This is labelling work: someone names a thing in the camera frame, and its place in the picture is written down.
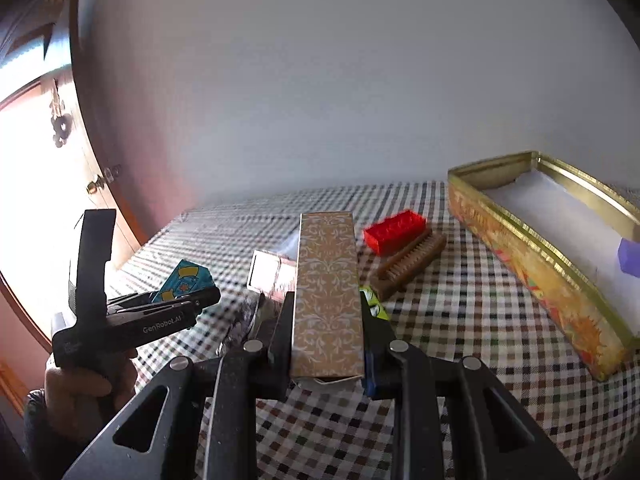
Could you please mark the teal building brick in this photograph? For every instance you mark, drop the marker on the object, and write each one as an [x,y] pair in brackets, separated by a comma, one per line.
[185,277]

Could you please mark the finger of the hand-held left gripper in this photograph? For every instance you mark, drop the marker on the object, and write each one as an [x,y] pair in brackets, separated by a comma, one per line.
[131,300]
[200,298]

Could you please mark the wooden door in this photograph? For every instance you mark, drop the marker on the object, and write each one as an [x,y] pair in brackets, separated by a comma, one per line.
[85,125]

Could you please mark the white paper liner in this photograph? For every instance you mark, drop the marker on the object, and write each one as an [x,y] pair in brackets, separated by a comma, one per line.
[550,215]

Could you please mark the green building brick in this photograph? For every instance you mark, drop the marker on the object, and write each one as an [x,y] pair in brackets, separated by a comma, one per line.
[377,307]

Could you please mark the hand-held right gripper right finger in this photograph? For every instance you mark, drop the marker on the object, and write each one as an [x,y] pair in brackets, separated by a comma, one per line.
[372,375]

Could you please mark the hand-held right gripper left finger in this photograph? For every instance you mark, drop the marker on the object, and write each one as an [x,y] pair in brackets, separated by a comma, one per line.
[277,350]

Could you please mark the person's left forearm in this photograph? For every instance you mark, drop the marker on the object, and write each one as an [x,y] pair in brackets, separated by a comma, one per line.
[47,425]

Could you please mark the person's left hand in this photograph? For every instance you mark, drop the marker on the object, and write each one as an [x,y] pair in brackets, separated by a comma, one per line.
[80,385]

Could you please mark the red building brick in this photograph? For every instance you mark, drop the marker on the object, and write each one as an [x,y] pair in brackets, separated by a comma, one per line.
[392,232]

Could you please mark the brass door knob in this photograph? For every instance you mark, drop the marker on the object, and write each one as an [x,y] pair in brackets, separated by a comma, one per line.
[96,186]

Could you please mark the brown wooden brush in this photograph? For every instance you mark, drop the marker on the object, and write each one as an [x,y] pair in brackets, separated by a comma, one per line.
[410,265]

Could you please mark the hanging door ornament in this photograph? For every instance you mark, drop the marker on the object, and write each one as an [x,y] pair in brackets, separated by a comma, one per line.
[61,125]

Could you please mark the beige patterned long box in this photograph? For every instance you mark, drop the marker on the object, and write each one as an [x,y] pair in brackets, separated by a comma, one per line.
[327,285]

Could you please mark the gold rectangular tin box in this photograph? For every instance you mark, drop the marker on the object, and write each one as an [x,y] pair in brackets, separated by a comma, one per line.
[540,285]

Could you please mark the checked tablecloth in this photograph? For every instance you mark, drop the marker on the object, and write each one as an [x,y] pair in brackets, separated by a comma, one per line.
[450,360]

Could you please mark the purple block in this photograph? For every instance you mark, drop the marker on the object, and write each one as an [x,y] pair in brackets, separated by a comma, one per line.
[631,256]

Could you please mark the copper tin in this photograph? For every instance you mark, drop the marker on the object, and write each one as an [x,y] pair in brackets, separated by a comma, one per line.
[270,272]

